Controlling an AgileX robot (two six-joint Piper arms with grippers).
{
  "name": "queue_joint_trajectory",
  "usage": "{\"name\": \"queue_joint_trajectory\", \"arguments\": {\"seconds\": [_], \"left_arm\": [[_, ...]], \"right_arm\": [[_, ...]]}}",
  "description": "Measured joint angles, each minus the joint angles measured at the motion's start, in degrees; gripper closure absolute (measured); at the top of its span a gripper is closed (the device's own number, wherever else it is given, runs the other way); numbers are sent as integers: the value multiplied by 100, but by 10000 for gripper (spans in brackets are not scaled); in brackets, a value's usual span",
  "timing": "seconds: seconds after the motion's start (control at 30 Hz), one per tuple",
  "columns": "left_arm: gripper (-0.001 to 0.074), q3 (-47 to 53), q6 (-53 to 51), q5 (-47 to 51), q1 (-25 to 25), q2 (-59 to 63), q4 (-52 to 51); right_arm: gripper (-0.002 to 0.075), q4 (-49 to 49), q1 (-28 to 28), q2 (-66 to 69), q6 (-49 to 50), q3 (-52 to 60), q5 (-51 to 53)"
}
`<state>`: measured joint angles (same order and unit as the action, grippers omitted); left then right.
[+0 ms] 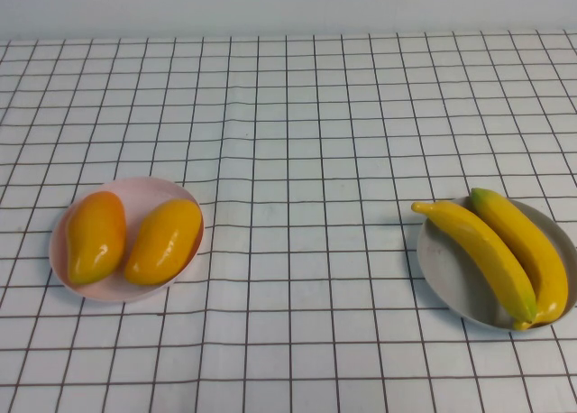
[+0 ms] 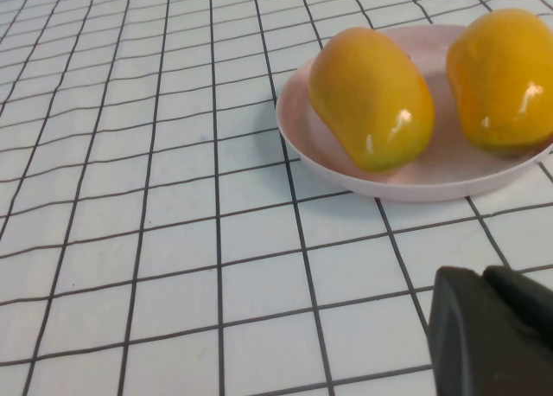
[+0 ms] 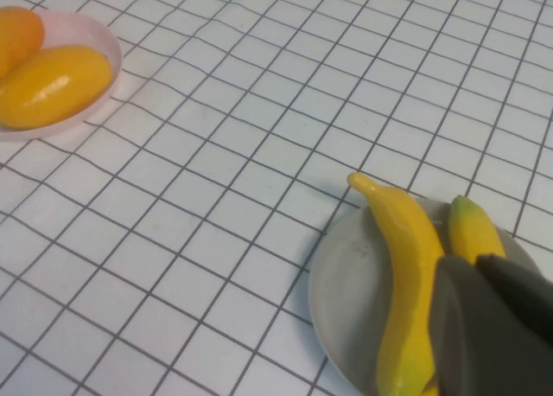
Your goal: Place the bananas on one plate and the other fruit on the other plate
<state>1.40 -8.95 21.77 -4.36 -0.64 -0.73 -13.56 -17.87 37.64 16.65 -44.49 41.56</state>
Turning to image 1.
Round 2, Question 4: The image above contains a yellow mango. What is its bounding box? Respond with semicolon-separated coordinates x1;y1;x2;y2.
124;198;203;287

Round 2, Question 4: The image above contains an orange blushed mango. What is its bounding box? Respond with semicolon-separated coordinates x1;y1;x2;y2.
66;190;127;286

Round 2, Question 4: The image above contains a yellow banana green tip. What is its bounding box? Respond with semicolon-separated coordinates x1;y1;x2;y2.
471;187;570;332
410;199;538;324

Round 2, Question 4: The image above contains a pink round plate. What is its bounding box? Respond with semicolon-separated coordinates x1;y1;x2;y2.
48;176;206;303

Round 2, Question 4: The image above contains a grey round plate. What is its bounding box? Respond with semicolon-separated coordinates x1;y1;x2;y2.
415;196;577;332

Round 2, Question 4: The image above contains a white checked tablecloth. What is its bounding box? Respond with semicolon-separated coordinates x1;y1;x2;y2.
0;30;577;413

